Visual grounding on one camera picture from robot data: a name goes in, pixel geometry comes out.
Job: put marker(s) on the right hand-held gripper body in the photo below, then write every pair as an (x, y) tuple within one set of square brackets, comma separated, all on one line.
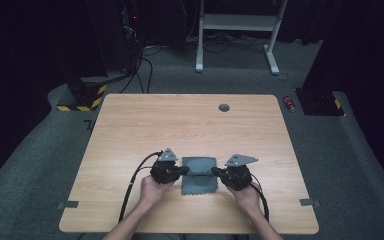
[(236, 176)]

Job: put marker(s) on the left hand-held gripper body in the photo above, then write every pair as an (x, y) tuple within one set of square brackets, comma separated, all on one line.
[(165, 170)]

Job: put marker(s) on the grey cloth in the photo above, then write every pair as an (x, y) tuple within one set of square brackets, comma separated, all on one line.
[(200, 181)]

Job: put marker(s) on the person's right hand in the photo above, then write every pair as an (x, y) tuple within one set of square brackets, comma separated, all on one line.
[(248, 198)]

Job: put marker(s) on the person's left hand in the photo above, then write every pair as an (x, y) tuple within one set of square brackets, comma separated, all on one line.
[(151, 192)]

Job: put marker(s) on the grey table grommet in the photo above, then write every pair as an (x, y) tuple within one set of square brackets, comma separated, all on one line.
[(224, 107)]

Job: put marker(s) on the grey tape strip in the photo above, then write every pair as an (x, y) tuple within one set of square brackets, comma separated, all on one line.
[(68, 204), (310, 202)]

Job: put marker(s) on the red can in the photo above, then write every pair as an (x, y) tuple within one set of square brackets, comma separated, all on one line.
[(289, 103)]

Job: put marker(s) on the yellow-black striped stand base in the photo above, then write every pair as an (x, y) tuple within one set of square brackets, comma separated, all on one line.
[(83, 98)]

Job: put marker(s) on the black stand base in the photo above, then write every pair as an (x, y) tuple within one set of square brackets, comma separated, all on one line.
[(320, 101)]

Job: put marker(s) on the white metal stand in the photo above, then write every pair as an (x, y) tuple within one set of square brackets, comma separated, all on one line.
[(236, 23)]

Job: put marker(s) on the dark equipment with red light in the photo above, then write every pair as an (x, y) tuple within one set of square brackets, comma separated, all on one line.
[(131, 20)]

